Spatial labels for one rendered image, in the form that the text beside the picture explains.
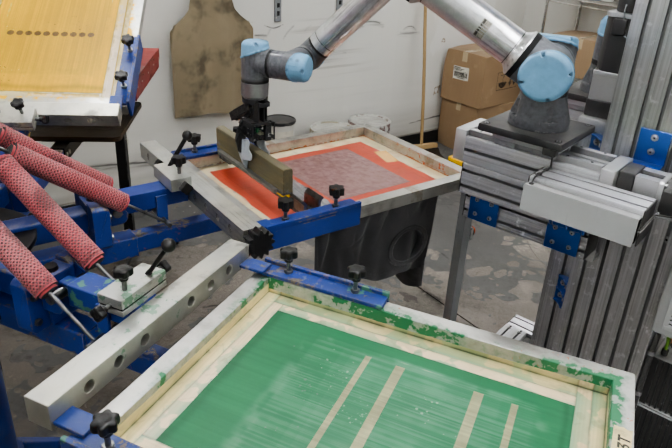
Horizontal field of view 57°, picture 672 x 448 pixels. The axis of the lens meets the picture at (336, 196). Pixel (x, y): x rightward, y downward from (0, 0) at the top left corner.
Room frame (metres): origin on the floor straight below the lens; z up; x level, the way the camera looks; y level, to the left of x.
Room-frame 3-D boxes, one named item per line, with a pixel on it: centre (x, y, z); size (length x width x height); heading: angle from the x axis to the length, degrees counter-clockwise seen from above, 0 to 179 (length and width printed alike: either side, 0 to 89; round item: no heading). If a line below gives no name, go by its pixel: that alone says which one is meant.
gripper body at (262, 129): (1.67, 0.23, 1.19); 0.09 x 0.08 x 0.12; 37
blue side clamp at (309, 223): (1.48, 0.06, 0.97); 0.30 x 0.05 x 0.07; 127
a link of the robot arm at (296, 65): (1.66, 0.14, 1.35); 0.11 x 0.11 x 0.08; 71
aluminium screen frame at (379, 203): (1.85, 0.04, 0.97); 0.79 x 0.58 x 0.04; 127
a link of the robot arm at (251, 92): (1.67, 0.24, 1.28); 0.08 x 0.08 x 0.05
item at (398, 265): (1.74, -0.12, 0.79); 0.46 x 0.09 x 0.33; 127
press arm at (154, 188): (1.51, 0.49, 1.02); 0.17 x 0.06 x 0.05; 127
